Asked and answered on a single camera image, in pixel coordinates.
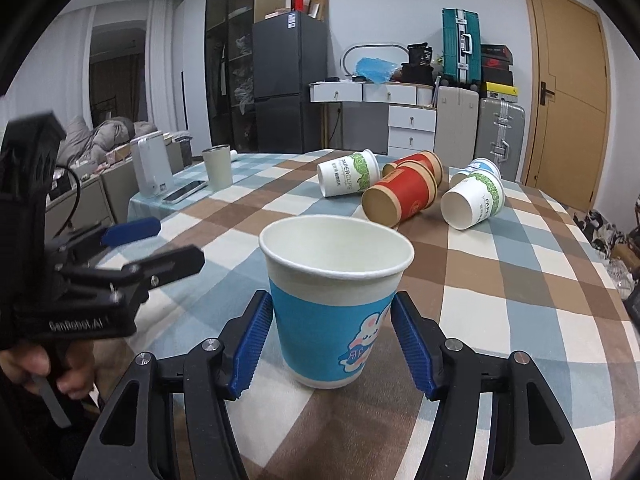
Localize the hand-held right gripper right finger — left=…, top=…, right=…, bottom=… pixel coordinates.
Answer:
left=391, top=291, right=582, bottom=480

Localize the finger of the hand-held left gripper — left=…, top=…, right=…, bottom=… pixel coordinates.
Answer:
left=47, top=216, right=162, bottom=262
left=66, top=244, right=206, bottom=292

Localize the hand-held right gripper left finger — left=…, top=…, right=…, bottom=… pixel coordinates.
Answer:
left=86, top=289, right=275, bottom=480

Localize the blue and white paper cup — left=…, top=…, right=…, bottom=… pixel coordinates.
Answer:
left=258, top=214, right=416, bottom=391

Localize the red paper cup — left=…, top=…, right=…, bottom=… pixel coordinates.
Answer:
left=382, top=150, right=445, bottom=187
left=362, top=162, right=440, bottom=229

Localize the white paper cup green print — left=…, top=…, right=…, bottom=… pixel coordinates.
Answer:
left=439, top=169, right=506, bottom=231
left=317, top=149, right=382, bottom=199

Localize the white paper cup blue print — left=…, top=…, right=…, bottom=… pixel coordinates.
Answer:
left=449, top=157, right=503, bottom=187

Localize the person's left hand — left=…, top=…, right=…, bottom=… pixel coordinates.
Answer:
left=0, top=342, right=102, bottom=402

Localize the smartphone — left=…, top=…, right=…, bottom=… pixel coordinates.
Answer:
left=162, top=180, right=209, bottom=205

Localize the white electric kettle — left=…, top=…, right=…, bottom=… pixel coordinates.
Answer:
left=130, top=131, right=175, bottom=198

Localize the checked tablecloth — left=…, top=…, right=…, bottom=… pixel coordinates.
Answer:
left=97, top=149, right=640, bottom=480

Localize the grey jacket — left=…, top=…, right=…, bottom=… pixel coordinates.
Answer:
left=55, top=114, right=164, bottom=167

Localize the beige tumbler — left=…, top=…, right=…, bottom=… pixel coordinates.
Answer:
left=201, top=144, right=234, bottom=192

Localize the white curtain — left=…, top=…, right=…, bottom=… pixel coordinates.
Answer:
left=144, top=0, right=209, bottom=134

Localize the black glass cabinet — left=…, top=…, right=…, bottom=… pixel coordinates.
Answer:
left=204, top=0, right=287, bottom=154

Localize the dark grey refrigerator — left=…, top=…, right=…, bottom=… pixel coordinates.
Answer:
left=251, top=10, right=331, bottom=155

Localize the beige suitcase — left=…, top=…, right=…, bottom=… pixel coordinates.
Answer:
left=433, top=85, right=480, bottom=167

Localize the patterned cloth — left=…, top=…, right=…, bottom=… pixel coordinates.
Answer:
left=589, top=195, right=640, bottom=303

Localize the white dressing table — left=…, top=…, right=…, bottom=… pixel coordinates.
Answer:
left=308, top=81, right=439, bottom=157

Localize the silver suitcase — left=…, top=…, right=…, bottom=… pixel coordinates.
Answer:
left=474, top=97, right=527, bottom=181

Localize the yellow and white shoebox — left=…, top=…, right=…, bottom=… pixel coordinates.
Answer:
left=478, top=82, right=519, bottom=102

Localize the oval mirror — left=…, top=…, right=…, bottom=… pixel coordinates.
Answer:
left=341, top=42, right=409, bottom=80

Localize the blue plastic bag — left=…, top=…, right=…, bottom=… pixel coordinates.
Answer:
left=353, top=56, right=401, bottom=84

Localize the black bag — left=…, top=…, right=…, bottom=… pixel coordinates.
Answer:
left=402, top=42, right=435, bottom=86

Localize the wooden door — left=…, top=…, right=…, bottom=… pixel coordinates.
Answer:
left=520, top=0, right=612, bottom=212

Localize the black and red shoebox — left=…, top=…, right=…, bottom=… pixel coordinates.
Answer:
left=480, top=43, right=514, bottom=67

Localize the teal suitcase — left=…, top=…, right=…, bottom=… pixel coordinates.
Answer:
left=441, top=8, right=482, bottom=86

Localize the black cable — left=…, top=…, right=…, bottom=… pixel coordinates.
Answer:
left=52, top=165, right=84, bottom=235

